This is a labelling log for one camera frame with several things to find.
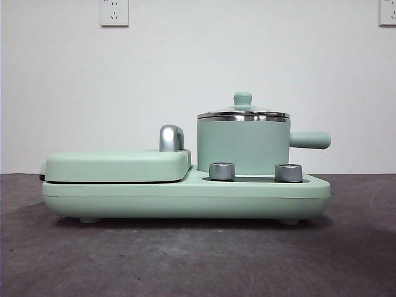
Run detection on glass lid with green knob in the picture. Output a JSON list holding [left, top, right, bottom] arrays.
[[197, 91, 290, 122]]

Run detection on silver control knob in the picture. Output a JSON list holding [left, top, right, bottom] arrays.
[[274, 163, 303, 183], [209, 161, 237, 181]]

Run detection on mint green breakfast machine base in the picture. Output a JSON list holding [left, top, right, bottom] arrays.
[[42, 165, 332, 225]]

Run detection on mint green griddle cover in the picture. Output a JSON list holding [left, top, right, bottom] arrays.
[[39, 147, 192, 183]]

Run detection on chrome griddle cover handle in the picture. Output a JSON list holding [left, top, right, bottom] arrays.
[[159, 124, 186, 152]]

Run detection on mint green pot with handle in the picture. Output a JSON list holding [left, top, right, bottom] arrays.
[[196, 119, 332, 173]]

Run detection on white wall socket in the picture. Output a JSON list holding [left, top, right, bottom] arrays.
[[379, 0, 396, 27], [100, 0, 130, 28]]

